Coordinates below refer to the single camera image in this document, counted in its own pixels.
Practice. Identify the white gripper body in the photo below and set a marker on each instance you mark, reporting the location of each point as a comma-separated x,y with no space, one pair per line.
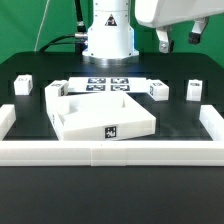
157,13

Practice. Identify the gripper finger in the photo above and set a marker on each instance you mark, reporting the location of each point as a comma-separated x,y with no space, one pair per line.
165,42
199,27

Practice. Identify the white square tabletop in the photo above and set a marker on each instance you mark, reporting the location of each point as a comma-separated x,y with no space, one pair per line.
99,116

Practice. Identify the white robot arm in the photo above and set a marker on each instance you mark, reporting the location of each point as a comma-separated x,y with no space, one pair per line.
110,38

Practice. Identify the white U-shaped fence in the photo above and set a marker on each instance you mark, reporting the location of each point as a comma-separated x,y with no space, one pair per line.
99,153

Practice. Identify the white marker base plate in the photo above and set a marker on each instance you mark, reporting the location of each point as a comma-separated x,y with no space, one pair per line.
107,84

